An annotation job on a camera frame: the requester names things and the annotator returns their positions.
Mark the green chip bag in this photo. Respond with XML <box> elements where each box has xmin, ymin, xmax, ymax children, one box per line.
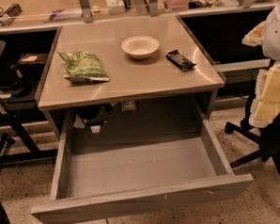
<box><xmin>59</xmin><ymin>51</ymin><xmax>109</xmax><ymax>83</ymax></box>

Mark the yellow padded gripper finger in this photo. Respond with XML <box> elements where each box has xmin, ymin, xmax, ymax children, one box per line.
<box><xmin>249</xmin><ymin>61</ymin><xmax>280</xmax><ymax>128</ymax></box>

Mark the white tissue box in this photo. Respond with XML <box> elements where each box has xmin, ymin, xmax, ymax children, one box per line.
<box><xmin>106</xmin><ymin>0</ymin><xmax>125</xmax><ymax>14</ymax></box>

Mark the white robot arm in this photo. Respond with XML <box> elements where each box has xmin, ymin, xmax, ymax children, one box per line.
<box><xmin>241</xmin><ymin>1</ymin><xmax>280</xmax><ymax>128</ymax></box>

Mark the white bowl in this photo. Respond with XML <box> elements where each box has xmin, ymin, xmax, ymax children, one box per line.
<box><xmin>121</xmin><ymin>36</ymin><xmax>159</xmax><ymax>60</ymax></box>

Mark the black box under bench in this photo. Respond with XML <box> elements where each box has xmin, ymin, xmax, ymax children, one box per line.
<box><xmin>17</xmin><ymin>53</ymin><xmax>48</xmax><ymax>81</ymax></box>

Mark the coiled spring tool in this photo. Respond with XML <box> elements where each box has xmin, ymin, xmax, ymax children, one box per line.
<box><xmin>0</xmin><ymin>4</ymin><xmax>22</xmax><ymax>27</ymax></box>

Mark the black snack bar wrapper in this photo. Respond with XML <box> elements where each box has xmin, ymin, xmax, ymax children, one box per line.
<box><xmin>166</xmin><ymin>50</ymin><xmax>195</xmax><ymax>72</ymax></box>

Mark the grey drawer cabinet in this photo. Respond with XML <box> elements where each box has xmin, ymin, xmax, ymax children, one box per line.
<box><xmin>37</xmin><ymin>15</ymin><xmax>225</xmax><ymax>134</ymax></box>

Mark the grey top drawer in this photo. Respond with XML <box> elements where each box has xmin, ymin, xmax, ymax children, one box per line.
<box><xmin>31</xmin><ymin>109</ymin><xmax>253</xmax><ymax>224</ymax></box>

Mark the black office chair right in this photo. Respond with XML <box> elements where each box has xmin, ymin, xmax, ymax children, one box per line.
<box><xmin>225</xmin><ymin>94</ymin><xmax>280</xmax><ymax>175</ymax></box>

